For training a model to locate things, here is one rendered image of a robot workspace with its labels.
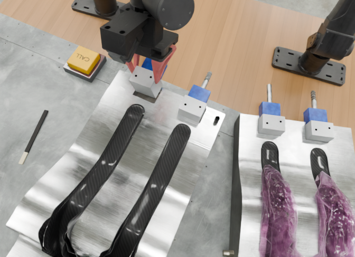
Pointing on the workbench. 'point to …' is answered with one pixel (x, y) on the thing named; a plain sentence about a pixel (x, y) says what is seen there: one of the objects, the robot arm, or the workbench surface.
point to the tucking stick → (33, 137)
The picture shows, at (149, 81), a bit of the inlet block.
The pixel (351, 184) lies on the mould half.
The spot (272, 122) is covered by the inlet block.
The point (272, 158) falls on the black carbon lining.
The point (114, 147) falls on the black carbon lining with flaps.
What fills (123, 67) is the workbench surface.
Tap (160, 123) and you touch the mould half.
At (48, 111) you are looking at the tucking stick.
